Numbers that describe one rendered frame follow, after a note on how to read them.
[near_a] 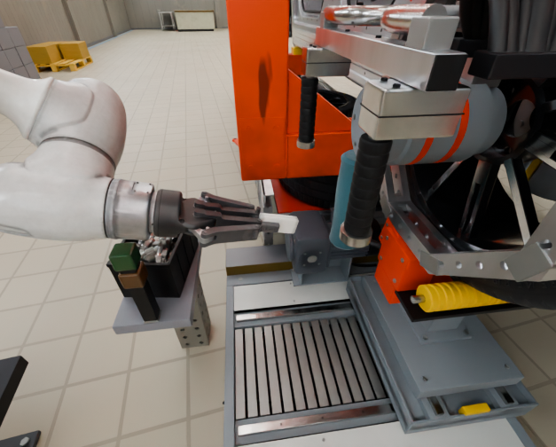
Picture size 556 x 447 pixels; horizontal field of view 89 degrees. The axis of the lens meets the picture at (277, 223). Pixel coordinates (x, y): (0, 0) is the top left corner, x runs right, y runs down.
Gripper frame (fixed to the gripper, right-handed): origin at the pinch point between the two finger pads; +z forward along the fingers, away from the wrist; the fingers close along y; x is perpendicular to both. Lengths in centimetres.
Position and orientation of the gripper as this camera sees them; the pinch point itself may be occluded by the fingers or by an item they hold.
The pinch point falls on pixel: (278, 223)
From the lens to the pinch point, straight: 50.4
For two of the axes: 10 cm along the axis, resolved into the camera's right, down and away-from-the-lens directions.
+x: -2.6, 8.0, 5.4
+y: -2.1, -6.0, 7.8
